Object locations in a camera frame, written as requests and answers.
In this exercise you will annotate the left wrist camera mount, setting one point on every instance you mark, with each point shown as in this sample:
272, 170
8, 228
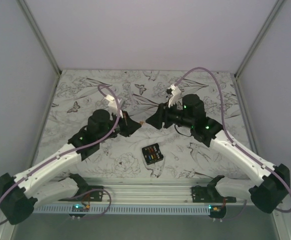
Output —
113, 106

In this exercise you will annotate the black fuse box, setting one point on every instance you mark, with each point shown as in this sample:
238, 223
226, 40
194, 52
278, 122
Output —
152, 154

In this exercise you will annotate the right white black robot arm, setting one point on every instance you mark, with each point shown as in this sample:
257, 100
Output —
267, 185

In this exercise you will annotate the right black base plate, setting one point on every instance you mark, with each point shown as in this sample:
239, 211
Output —
203, 194

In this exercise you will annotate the aluminium rail frame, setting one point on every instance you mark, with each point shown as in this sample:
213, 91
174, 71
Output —
145, 192

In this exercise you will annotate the left small circuit board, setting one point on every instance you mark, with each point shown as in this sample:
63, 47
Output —
78, 211

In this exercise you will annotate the white slotted cable duct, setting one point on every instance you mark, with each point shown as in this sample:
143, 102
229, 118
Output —
125, 209

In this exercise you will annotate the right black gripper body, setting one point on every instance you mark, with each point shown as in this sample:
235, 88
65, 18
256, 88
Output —
171, 115

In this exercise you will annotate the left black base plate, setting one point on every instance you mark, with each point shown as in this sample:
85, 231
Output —
92, 193

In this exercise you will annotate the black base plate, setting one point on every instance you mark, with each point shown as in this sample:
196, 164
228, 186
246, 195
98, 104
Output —
92, 193
203, 194

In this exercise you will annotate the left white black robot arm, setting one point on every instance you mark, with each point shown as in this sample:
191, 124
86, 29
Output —
83, 144

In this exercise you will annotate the right small circuit board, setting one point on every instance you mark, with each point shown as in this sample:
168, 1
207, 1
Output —
217, 212

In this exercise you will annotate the floral patterned mat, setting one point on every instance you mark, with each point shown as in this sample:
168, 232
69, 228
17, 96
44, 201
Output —
76, 98

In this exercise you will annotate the small circuit board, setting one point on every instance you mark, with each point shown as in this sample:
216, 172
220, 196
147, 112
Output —
78, 211
217, 212

